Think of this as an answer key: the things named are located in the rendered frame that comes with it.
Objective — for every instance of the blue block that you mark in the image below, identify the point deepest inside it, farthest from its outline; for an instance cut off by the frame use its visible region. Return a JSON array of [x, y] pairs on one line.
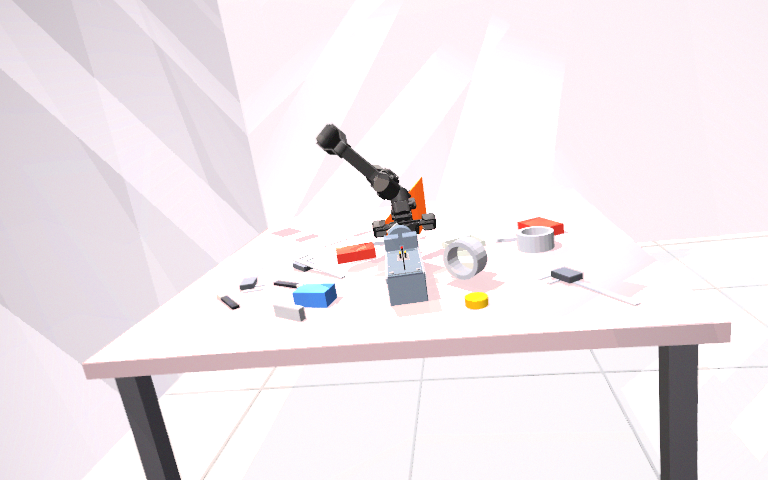
[[315, 295]]

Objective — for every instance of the yellow short cylinder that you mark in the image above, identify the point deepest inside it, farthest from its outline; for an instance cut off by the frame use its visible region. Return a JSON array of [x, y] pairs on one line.
[[476, 300]]

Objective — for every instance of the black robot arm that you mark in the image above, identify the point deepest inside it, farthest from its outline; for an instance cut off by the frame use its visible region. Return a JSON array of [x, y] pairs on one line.
[[384, 181]]

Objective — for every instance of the grey hollow cylinder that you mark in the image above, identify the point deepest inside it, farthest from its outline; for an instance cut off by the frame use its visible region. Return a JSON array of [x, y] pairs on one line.
[[453, 264], [535, 239]]

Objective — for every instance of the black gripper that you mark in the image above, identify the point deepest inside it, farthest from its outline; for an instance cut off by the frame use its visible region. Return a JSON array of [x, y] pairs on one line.
[[428, 222]]

